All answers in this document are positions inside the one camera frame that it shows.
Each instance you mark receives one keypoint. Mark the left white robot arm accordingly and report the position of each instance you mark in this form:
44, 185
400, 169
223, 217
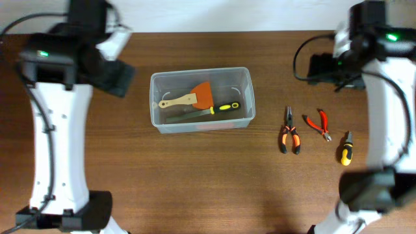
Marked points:
59, 70

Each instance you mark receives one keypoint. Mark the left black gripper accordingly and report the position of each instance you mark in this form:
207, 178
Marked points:
117, 79

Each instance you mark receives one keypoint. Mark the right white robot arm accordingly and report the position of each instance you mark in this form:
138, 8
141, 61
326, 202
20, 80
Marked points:
382, 57

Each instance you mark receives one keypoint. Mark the red screwdriver bit holder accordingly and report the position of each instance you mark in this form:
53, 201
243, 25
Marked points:
215, 126

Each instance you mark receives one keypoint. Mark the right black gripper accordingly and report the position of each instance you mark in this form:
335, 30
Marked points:
320, 69

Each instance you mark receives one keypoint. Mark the yellow black screwdriver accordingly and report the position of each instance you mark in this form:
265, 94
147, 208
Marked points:
347, 150

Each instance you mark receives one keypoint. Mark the clear plastic container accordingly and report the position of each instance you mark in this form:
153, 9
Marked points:
227, 85

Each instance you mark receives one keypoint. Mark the orange scraper wooden handle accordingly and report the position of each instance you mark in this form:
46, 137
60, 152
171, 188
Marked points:
200, 97

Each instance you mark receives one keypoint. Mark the orange black needle-nose pliers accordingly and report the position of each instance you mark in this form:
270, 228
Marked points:
289, 128

